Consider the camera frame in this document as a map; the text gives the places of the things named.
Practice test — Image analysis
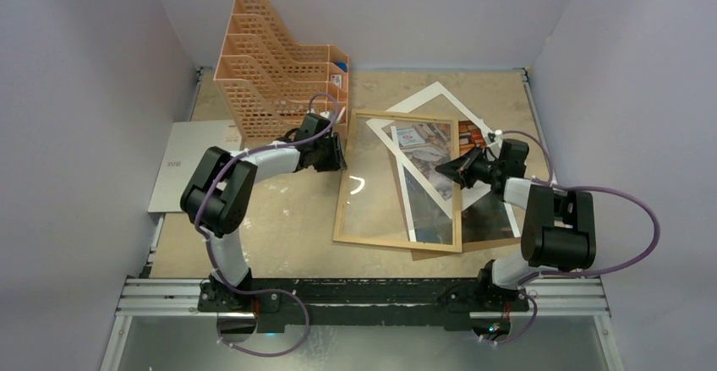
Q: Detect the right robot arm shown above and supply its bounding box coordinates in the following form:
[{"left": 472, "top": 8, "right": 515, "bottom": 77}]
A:
[{"left": 435, "top": 139, "right": 597, "bottom": 309}]

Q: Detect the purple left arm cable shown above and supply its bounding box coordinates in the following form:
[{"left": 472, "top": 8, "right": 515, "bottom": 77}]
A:
[{"left": 192, "top": 93, "right": 340, "bottom": 357}]

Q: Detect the transparent acrylic sheet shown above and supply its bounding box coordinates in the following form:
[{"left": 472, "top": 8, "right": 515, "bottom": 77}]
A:
[{"left": 339, "top": 115, "right": 456, "bottom": 245}]

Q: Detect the green white item in organizer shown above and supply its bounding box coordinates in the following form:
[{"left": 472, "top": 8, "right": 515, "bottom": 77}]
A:
[{"left": 334, "top": 106, "right": 346, "bottom": 125}]

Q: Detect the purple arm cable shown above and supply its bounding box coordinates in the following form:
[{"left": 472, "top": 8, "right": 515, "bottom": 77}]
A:
[
  {"left": 477, "top": 129, "right": 662, "bottom": 346},
  {"left": 192, "top": 93, "right": 340, "bottom": 357}
]

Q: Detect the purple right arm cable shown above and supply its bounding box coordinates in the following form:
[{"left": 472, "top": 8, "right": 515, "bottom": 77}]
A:
[{"left": 477, "top": 129, "right": 662, "bottom": 346}]

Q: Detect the orange plastic file organizer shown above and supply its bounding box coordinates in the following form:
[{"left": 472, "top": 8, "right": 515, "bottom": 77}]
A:
[{"left": 214, "top": 0, "right": 351, "bottom": 140}]

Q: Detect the printed photo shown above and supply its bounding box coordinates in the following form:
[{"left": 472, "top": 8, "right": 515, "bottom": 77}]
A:
[{"left": 383, "top": 121, "right": 517, "bottom": 245}]

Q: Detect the grey booklet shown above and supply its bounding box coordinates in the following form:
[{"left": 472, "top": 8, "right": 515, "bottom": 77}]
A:
[{"left": 148, "top": 120, "right": 241, "bottom": 213}]

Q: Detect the wooden picture frame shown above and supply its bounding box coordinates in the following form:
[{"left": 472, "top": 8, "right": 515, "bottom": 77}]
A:
[{"left": 332, "top": 108, "right": 465, "bottom": 254}]

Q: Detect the red white item in organizer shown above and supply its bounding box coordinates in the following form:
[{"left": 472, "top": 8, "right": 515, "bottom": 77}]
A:
[{"left": 330, "top": 74, "right": 343, "bottom": 89}]

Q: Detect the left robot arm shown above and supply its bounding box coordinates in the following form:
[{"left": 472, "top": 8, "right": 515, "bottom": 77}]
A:
[{"left": 180, "top": 112, "right": 347, "bottom": 311}]

